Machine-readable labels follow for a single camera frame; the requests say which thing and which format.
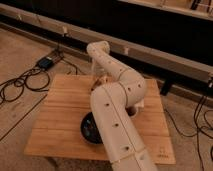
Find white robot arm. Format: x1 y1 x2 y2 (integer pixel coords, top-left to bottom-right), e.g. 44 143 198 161
87 41 158 171

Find white sponge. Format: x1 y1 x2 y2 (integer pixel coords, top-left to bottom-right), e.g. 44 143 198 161
91 75 108 90

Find wooden board table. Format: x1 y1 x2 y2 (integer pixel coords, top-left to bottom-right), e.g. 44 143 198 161
25 74 176 164

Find long wooden beam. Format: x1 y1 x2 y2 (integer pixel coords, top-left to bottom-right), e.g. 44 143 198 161
0 0 213 81

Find black power adapter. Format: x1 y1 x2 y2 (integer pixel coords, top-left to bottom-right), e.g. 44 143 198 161
36 57 54 70

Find black round bowl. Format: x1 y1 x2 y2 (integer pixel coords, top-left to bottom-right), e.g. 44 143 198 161
80 113 102 144

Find black coiled cable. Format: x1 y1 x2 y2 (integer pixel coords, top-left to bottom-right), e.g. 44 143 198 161
0 67 52 105

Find black cables at right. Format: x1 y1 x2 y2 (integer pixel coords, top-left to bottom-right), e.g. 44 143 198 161
163 94 213 164

